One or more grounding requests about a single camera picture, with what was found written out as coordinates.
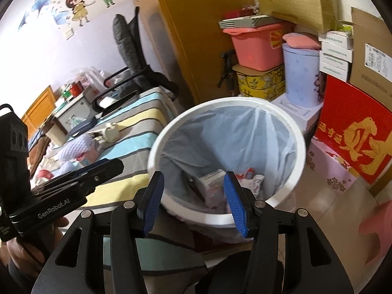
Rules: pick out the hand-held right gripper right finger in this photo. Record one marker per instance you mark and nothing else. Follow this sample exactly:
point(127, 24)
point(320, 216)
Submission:
point(235, 202)

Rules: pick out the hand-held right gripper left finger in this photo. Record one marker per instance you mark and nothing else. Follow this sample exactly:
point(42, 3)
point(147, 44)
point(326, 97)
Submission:
point(153, 202)

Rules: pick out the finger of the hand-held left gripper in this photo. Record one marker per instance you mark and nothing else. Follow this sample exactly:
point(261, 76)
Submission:
point(101, 171)
point(82, 169)

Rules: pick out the white foam net sleeve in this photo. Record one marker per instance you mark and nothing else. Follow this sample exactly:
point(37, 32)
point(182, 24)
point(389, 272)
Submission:
point(66, 167)
point(76, 145)

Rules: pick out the pink white wrapper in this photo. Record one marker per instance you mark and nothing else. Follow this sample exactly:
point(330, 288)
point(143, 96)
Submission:
point(252, 183)

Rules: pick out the red white small box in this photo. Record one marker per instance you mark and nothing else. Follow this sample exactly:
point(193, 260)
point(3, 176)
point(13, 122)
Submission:
point(213, 181)

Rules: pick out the white round trash bin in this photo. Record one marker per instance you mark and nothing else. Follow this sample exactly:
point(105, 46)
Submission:
point(288, 186)

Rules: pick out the person's left hand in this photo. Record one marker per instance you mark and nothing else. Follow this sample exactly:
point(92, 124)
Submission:
point(18, 257)

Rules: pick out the brown blanket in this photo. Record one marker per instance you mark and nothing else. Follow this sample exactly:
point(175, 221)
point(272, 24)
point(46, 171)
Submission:
point(38, 156)

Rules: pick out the dark blue glasses case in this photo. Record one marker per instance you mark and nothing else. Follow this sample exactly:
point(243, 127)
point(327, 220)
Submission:
point(82, 125)

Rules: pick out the beige mug brown lid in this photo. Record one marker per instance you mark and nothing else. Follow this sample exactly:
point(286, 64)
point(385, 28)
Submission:
point(56, 133)

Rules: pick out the pale green plastic bag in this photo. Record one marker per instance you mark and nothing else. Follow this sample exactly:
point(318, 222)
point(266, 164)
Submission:
point(75, 122)

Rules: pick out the grey bedside cabinet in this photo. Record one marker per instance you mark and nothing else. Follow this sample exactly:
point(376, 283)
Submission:
point(70, 110)

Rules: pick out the wooden bed headboard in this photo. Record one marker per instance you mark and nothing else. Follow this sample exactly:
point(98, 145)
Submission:
point(38, 107)

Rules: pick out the white tissue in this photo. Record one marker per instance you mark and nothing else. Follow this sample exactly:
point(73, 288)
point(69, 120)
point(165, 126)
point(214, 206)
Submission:
point(107, 100)

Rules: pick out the striped tablecloth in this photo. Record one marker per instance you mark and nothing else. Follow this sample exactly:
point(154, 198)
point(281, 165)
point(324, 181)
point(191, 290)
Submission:
point(144, 113)

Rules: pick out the green white box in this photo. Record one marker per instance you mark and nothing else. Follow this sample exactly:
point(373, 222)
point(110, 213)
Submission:
point(65, 92)

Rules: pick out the red cup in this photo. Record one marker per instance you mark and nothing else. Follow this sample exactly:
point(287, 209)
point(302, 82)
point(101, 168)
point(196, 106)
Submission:
point(75, 89)

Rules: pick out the white plastic bag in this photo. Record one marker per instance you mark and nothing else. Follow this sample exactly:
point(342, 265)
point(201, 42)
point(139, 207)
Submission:
point(92, 76)

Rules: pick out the pink floral box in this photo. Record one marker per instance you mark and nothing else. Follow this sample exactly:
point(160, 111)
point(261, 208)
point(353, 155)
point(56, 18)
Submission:
point(330, 165)

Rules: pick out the white square box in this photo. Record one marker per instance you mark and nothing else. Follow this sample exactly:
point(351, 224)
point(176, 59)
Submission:
point(297, 113)

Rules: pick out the black office chair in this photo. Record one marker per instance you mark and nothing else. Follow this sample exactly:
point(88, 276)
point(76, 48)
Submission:
point(137, 55)

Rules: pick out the yellow floral box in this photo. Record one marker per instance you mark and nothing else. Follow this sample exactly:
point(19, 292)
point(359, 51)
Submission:
point(260, 81)

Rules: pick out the grey quilted chair cushion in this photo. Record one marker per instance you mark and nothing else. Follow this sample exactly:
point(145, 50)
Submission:
point(125, 43)

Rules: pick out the red box gold print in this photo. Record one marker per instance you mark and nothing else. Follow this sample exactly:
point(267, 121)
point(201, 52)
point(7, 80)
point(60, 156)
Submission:
point(352, 122)

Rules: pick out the pink plastic stool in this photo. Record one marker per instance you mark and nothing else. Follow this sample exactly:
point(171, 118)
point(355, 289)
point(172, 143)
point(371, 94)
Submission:
point(376, 229)

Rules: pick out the lilac cylinder bin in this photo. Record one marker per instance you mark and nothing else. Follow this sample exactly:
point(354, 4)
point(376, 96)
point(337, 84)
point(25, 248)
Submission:
point(300, 73)

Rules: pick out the pink plastic bucket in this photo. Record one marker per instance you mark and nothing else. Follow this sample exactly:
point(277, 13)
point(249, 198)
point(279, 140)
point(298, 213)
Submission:
point(254, 49)

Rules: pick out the wooden wardrobe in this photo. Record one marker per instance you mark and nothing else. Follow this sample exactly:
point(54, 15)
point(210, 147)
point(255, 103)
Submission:
point(190, 30)

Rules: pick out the pink lid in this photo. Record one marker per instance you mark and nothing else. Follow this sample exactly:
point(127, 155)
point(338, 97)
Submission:
point(301, 40)

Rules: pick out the striped flat box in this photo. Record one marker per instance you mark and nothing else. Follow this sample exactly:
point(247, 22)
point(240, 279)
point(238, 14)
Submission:
point(251, 21)

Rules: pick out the dark red flat box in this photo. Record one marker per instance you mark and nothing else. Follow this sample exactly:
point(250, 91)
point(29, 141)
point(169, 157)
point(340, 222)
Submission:
point(239, 13)

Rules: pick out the white wall switch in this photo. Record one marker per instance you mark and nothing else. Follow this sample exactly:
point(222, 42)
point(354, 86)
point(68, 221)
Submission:
point(69, 33)

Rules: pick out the cartoon wall sticker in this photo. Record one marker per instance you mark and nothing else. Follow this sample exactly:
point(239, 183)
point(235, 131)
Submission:
point(79, 3)

